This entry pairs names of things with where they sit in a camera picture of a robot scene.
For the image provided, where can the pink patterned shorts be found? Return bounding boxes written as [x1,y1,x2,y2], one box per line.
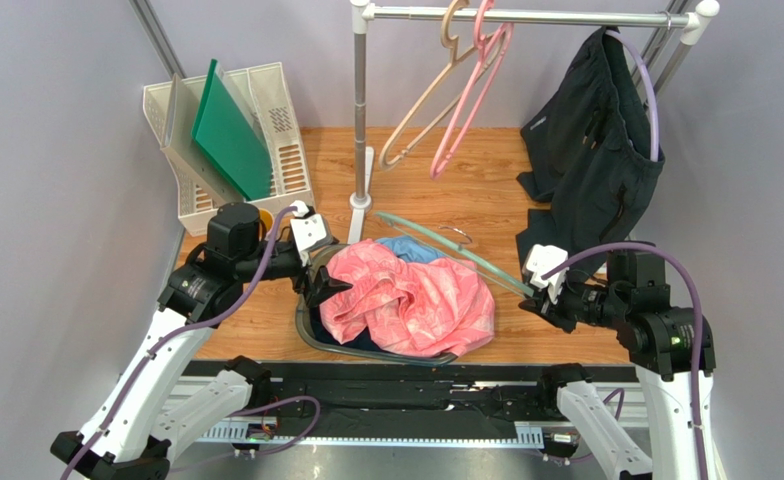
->
[319,240,496,357]

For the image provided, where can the green clothes hanger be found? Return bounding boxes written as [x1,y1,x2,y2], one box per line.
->
[374,211,534,298]

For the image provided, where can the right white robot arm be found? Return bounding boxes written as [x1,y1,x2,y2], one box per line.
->
[519,241,717,479]

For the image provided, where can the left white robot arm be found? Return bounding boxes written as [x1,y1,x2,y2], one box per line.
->
[51,201,347,479]

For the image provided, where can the dark hanging shorts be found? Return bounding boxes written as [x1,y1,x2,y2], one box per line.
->
[515,27,665,263]

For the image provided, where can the purple clothes hanger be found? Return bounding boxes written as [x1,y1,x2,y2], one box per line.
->
[605,29,660,163]

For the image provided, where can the beige clothes hanger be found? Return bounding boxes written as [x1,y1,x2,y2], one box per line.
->
[378,1,477,171]

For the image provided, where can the pink clothes hanger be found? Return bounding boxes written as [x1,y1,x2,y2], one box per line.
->
[429,0,514,180]

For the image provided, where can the grey laundry basket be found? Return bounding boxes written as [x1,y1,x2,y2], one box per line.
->
[293,244,458,367]

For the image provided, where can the yellow cup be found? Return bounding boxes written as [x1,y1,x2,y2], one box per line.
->
[259,208,274,236]

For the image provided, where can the navy blue garment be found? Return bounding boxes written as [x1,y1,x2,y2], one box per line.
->
[308,319,380,353]

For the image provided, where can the light blue garment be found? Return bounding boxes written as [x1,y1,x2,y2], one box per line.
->
[374,235,444,264]

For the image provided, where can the green folder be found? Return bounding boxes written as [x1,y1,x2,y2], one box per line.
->
[191,59,273,200]

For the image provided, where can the white plastic file tray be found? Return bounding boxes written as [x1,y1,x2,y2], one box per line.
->
[143,63,314,236]

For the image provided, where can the grey folder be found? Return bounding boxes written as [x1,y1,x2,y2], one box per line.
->
[160,74,244,205]

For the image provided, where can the metal clothes rack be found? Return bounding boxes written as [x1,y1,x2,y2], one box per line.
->
[347,1,721,243]

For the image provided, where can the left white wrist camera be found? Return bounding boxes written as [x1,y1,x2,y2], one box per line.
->
[290,200,334,266]

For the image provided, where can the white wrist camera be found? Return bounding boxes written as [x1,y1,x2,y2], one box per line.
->
[522,244,569,303]
[290,200,334,266]

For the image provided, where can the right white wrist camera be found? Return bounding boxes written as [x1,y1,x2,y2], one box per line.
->
[522,244,569,303]

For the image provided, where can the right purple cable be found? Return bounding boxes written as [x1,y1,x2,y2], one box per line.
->
[539,240,711,480]

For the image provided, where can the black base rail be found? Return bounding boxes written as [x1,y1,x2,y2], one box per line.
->
[185,359,626,441]

